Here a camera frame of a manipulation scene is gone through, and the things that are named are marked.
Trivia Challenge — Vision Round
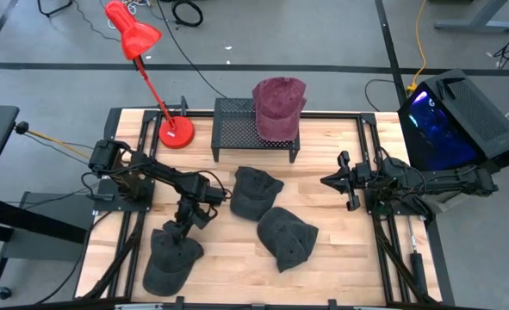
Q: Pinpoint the coiled black cable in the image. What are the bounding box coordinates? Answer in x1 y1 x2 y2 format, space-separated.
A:
171 0 205 28

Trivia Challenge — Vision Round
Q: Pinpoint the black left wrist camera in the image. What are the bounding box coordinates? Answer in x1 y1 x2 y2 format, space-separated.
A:
193 209 215 230

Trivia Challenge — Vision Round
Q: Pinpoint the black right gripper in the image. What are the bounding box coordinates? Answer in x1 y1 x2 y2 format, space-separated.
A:
320 150 374 213

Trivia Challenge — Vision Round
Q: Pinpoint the long black cable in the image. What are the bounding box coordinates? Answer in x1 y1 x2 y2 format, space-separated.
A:
155 0 228 99

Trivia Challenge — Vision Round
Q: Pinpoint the yellow pole with black knob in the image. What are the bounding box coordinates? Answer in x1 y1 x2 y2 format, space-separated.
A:
15 121 92 160

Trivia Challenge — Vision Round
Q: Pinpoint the yellow extension cable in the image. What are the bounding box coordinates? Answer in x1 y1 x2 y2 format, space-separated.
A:
406 0 429 94

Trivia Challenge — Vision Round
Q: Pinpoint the black cable loop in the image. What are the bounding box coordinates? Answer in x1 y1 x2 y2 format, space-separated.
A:
363 77 404 114

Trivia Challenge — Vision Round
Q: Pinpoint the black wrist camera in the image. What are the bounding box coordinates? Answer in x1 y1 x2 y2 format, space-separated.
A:
351 162 372 184
193 209 215 230

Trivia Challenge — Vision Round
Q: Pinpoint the silver aluminium extrusion bar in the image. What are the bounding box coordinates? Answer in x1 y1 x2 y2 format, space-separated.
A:
115 302 164 310

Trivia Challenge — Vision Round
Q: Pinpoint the black gas strut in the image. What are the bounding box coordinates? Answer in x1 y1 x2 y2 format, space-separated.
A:
407 216 431 297

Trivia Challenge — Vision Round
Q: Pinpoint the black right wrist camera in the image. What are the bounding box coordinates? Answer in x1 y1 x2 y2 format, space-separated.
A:
351 162 372 184

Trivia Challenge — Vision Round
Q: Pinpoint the black aluminium rig frame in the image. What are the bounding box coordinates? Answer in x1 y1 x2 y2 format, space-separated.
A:
73 105 456 310

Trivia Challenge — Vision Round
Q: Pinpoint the red desk lamp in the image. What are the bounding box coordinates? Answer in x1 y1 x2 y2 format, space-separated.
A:
104 0 196 151

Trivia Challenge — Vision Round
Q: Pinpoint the dark grey baseball cap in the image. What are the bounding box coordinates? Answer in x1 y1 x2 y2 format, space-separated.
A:
256 206 320 274
229 166 286 222
141 227 205 298

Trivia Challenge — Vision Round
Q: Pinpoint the black perforated metal shelf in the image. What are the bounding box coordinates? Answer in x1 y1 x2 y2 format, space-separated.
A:
210 96 301 164

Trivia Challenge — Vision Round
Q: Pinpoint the grey desk foot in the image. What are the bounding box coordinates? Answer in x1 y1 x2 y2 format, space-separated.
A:
433 0 509 34

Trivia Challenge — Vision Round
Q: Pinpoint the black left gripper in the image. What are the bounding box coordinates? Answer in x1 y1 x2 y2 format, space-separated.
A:
162 197 200 245

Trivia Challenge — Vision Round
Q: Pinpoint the black computer tower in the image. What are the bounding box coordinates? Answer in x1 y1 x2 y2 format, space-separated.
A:
397 67 509 174

